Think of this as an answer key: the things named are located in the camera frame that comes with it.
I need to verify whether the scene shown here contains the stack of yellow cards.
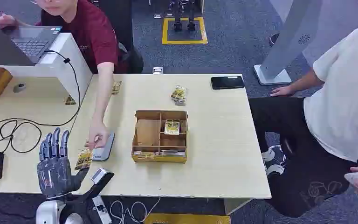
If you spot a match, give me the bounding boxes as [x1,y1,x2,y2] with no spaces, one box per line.
[170,85,188,107]

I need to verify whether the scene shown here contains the person's hand behind laptop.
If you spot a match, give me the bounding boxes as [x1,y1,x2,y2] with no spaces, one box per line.
[0,14,18,29]

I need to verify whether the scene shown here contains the yellow card in box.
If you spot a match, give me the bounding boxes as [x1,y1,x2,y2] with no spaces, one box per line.
[164,119,180,136]

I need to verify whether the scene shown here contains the grey pad device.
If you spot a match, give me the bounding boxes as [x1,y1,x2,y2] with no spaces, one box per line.
[92,132,116,162]

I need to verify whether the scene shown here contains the person in white top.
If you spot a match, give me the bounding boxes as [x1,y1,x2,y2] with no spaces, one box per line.
[248,20,358,218]

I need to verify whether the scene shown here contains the person in red top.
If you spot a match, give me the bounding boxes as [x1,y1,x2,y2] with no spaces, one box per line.
[0,0,144,151]

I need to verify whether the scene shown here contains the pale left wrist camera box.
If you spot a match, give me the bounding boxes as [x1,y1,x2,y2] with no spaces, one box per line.
[91,168,115,186]

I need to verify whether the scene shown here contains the wooden compartment card box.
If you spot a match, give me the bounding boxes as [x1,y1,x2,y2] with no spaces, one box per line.
[131,110,188,164]

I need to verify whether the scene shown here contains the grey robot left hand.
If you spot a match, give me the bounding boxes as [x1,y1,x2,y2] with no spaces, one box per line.
[37,127,90,199]

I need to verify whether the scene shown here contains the white cables under table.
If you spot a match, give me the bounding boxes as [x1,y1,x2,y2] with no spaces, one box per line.
[109,197,161,224]

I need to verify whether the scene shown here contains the person's hand near grey pad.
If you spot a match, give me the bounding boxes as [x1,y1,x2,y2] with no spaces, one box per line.
[85,122,110,151]

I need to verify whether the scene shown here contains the row of cards in box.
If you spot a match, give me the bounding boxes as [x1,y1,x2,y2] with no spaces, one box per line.
[132,150,186,157]

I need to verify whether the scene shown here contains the grey computer mouse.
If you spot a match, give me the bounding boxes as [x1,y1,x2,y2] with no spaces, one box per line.
[13,82,27,94]

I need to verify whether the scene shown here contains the person's hand on knee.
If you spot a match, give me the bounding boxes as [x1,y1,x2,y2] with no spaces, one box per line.
[270,85,295,98]

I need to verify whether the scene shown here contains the dark laptop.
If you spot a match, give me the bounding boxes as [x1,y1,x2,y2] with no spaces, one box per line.
[0,9,63,67]

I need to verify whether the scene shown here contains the white desk riser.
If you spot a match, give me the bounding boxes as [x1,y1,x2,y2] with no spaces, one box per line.
[0,32,93,107]

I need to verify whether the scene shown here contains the black office chair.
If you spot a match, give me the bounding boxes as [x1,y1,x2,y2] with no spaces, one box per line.
[91,0,145,74]

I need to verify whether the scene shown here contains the white floor stand kiosk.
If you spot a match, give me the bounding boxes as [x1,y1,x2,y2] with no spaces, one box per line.
[253,0,325,86]

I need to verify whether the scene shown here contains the black smartphone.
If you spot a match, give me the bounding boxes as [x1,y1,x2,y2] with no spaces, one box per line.
[210,75,245,91]

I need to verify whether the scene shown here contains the black power cable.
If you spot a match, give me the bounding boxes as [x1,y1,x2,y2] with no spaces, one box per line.
[0,49,82,154]

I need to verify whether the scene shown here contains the black robot legs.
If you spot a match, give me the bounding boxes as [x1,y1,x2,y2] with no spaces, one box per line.
[170,0,197,32]

